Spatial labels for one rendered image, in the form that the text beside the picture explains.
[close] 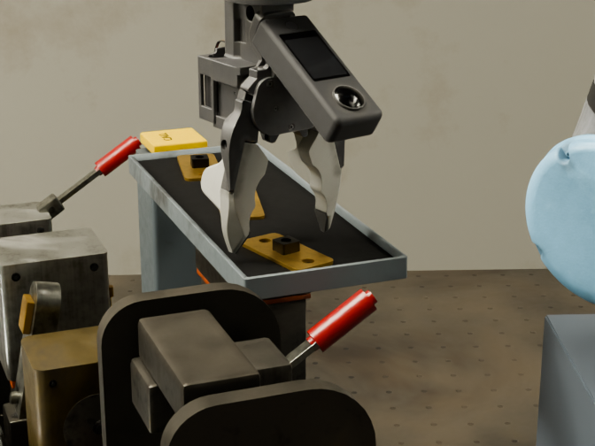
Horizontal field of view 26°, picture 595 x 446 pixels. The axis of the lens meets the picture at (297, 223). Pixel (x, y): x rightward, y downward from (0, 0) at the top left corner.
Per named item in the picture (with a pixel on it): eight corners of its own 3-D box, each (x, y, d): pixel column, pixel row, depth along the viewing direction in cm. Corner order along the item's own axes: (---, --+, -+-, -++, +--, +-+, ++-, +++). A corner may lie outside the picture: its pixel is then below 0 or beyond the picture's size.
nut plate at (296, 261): (237, 244, 107) (237, 230, 107) (275, 234, 109) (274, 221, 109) (297, 273, 101) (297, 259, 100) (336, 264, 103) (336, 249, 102)
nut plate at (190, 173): (176, 157, 131) (176, 146, 131) (213, 156, 132) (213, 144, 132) (185, 181, 124) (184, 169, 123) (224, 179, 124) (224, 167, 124)
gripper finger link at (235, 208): (204, 237, 106) (235, 129, 105) (243, 257, 102) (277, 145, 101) (173, 231, 104) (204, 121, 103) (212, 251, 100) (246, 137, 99)
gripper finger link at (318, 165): (317, 198, 112) (286, 107, 108) (359, 216, 108) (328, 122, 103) (289, 217, 111) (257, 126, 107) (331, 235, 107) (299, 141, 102)
